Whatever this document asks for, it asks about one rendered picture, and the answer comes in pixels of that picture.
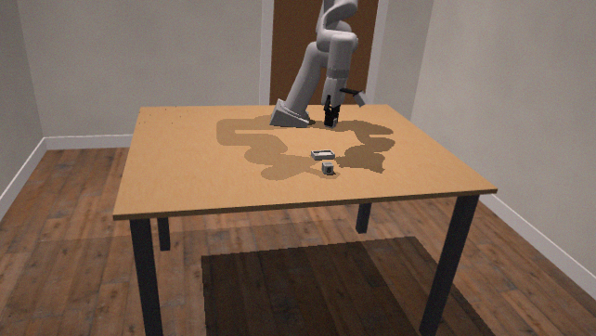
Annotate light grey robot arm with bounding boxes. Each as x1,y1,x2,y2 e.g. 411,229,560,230
280,0,369,118

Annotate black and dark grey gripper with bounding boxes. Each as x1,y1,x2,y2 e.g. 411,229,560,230
321,74,348,127

